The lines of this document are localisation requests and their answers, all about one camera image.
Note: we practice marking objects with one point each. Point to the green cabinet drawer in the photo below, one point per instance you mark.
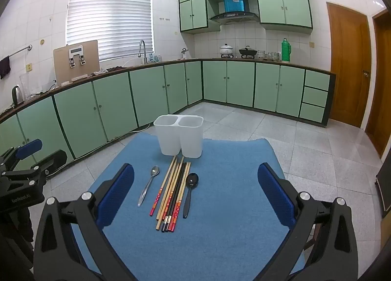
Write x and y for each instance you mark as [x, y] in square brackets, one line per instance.
[317, 78]
[312, 113]
[314, 96]

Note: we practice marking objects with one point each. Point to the chrome kitchen faucet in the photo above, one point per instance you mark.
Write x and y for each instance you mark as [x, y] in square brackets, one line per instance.
[142, 49]

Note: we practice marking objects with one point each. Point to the dark hanging towel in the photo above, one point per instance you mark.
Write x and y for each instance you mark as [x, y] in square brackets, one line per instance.
[4, 67]

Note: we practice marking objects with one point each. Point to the white window blind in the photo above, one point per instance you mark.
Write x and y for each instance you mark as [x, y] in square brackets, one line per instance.
[110, 18]

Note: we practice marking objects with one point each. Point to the black wok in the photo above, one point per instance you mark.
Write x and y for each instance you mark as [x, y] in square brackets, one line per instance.
[247, 52]

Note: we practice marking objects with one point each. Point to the black plastic spoon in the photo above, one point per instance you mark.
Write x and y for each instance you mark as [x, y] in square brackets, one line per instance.
[192, 180]

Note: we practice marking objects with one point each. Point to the glass jar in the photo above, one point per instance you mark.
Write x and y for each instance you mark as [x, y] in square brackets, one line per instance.
[261, 55]

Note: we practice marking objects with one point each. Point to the black box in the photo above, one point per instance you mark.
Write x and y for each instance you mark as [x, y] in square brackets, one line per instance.
[384, 189]

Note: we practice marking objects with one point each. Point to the green thermos flask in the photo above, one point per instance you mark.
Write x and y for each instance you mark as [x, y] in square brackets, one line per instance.
[286, 52]

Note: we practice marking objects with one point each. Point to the red patterned wooden chopstick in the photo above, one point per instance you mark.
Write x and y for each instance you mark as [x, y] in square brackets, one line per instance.
[158, 197]
[182, 197]
[178, 200]

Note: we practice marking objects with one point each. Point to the glass measuring jug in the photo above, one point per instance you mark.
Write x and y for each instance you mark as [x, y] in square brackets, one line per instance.
[275, 56]

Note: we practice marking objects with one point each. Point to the blue hood chimney cover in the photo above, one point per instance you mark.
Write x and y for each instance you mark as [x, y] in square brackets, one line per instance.
[234, 3]

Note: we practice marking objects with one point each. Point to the green wall cabinets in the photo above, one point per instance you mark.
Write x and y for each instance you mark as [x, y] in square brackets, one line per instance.
[275, 6]

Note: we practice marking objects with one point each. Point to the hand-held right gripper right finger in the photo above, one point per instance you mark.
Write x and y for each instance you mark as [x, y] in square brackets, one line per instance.
[272, 188]

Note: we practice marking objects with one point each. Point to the clear glass pitcher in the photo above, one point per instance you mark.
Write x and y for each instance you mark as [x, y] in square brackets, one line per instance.
[26, 85]

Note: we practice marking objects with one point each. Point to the wooden board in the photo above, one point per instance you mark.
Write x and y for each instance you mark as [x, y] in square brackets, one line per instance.
[62, 67]

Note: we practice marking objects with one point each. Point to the blue table cloth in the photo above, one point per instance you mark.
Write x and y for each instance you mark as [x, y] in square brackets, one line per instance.
[226, 207]

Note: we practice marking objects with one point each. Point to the white cooking pot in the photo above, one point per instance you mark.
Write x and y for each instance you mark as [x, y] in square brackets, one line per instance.
[226, 50]

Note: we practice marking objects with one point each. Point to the glass range hood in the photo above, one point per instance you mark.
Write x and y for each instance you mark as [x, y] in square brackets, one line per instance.
[234, 17]

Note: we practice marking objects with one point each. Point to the metal towel bar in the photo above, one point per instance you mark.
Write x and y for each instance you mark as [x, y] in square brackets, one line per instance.
[20, 51]

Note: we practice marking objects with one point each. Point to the white plastic utensil holder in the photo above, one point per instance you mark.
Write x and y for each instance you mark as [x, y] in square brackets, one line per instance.
[189, 140]

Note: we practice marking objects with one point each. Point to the brown wooden door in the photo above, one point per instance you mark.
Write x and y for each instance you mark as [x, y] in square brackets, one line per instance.
[348, 64]
[381, 85]

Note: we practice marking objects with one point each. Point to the white clip bracket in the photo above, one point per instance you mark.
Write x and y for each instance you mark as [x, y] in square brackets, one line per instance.
[77, 55]

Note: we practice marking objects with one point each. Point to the black electric kettle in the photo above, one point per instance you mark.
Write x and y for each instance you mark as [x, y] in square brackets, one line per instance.
[17, 96]

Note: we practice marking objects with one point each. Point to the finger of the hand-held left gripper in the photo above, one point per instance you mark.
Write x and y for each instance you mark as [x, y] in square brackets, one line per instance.
[29, 148]
[55, 158]

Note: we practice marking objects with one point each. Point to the metal spoon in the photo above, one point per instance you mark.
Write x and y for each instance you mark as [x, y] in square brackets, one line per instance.
[155, 171]

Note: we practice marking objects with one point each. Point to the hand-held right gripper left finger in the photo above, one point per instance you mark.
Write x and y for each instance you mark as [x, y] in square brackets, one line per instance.
[119, 188]

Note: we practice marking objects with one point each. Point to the green base cabinets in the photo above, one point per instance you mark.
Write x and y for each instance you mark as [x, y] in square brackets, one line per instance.
[238, 82]

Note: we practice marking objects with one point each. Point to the yellowed wall socket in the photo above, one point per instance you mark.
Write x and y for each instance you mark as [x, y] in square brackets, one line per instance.
[29, 67]

